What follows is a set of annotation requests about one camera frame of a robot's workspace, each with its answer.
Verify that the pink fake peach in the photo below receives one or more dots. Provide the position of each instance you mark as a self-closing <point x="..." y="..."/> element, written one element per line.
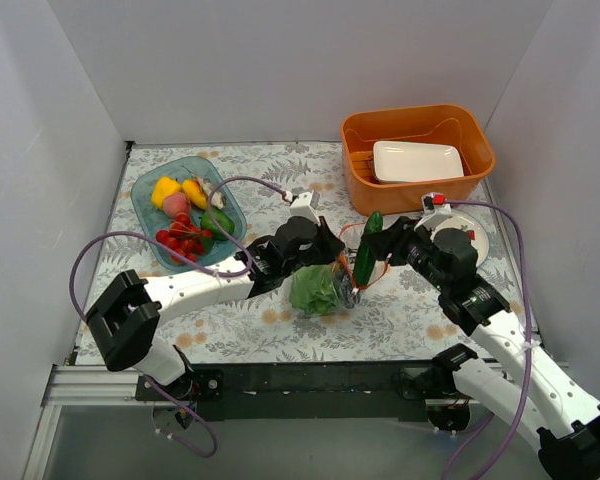
<point x="176" y="204"/>

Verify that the dark fake blueberries bunch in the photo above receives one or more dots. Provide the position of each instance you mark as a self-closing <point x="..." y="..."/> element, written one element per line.
<point x="348" y="294"/>

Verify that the round strawberry pattern plate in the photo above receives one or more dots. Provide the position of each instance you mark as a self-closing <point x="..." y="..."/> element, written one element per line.
<point x="478" y="235"/>

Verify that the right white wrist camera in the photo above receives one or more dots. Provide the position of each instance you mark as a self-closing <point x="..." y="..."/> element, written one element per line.
<point x="435" y="211"/>

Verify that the floral patterned table mat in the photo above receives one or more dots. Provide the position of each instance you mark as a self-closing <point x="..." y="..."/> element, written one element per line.
<point x="271" y="298"/>

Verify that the orange plastic basket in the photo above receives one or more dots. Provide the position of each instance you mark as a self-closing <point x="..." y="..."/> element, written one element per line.
<point x="445" y="124"/>

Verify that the blue transparent tray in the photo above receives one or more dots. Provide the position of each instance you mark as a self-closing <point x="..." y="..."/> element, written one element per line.
<point x="152" y="219"/>

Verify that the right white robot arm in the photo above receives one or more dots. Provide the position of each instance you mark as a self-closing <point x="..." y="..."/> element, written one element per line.
<point x="555" y="416"/>

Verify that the yellow fake pepper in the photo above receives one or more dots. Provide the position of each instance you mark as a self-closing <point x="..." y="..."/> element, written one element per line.
<point x="164" y="188"/>

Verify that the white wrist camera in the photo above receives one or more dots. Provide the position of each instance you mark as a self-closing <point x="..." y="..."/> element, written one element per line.
<point x="305" y="205"/>
<point x="435" y="211"/>

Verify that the green fake lettuce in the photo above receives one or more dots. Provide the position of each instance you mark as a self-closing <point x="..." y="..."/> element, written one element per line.
<point x="314" y="292"/>

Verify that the grey fake oyster shell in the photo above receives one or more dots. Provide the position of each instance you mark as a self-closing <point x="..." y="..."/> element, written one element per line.
<point x="217" y="200"/>

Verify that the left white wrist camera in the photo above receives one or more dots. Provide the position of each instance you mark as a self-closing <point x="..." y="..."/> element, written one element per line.
<point x="305" y="205"/>

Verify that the green fake cucumber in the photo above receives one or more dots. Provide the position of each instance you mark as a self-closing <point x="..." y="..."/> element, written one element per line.
<point x="365" y="261"/>

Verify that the red fake cherries bunch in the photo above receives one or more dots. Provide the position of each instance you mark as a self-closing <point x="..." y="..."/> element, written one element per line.
<point x="185" y="238"/>

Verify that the white rectangular plate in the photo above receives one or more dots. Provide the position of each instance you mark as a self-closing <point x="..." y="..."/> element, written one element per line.
<point x="409" y="162"/>

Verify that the yellow orange fake fruit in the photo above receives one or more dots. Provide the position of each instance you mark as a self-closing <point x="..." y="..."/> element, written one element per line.
<point x="195" y="194"/>

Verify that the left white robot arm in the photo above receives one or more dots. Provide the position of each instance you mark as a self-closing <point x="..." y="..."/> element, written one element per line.
<point x="125" y="318"/>

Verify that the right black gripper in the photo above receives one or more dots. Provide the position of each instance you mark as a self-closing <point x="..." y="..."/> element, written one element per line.
<point x="386" y="240"/>

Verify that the green fake bell pepper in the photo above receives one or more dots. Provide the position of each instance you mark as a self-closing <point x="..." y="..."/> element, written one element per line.
<point x="217" y="223"/>

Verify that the clear zip top bag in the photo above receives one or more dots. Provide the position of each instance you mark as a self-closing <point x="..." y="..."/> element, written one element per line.
<point x="351" y="234"/>

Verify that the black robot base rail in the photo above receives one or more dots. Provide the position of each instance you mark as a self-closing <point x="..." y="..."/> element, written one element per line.
<point x="408" y="391"/>

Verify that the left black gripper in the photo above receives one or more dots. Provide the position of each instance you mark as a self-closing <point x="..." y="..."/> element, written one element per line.
<point x="330" y="242"/>

